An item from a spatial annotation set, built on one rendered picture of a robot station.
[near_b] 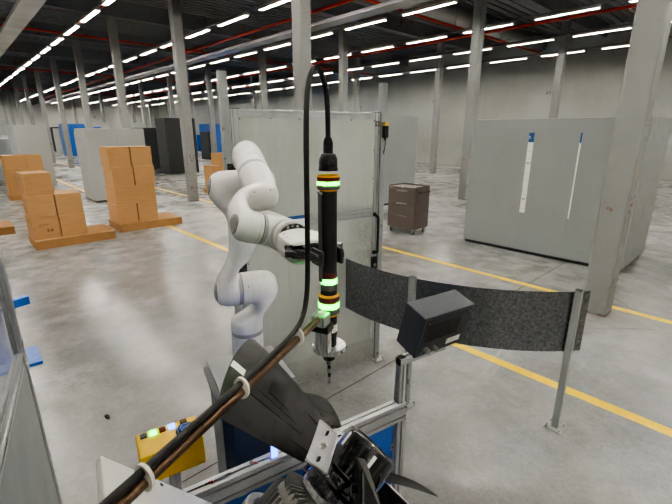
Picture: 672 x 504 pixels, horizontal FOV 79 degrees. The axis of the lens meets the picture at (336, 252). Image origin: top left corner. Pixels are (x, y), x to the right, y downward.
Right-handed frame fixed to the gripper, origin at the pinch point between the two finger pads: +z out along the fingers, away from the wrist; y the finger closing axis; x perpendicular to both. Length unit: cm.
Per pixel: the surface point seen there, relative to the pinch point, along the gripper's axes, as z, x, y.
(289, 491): 7.9, -44.1, 13.7
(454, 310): -29, -40, -72
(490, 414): -80, -163, -176
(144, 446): -35, -56, 36
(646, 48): -126, 95, -403
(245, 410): 5.2, -24.5, 20.4
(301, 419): 4.2, -31.9, 8.9
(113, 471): 3, -28, 42
